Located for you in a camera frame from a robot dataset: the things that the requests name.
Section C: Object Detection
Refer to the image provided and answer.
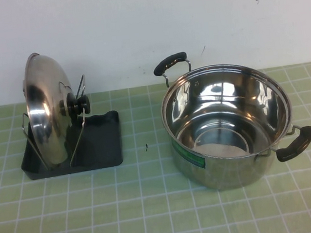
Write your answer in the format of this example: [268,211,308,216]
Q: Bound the stainless steel pot lid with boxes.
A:
[18,46,97,167]

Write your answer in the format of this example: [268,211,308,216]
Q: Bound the wire lid rack black tray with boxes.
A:
[11,71,126,181]

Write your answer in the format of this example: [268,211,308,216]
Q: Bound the stainless steel pot black handles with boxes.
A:
[151,38,311,197]

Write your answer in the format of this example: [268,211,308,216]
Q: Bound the green grid table mat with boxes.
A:
[0,61,311,233]

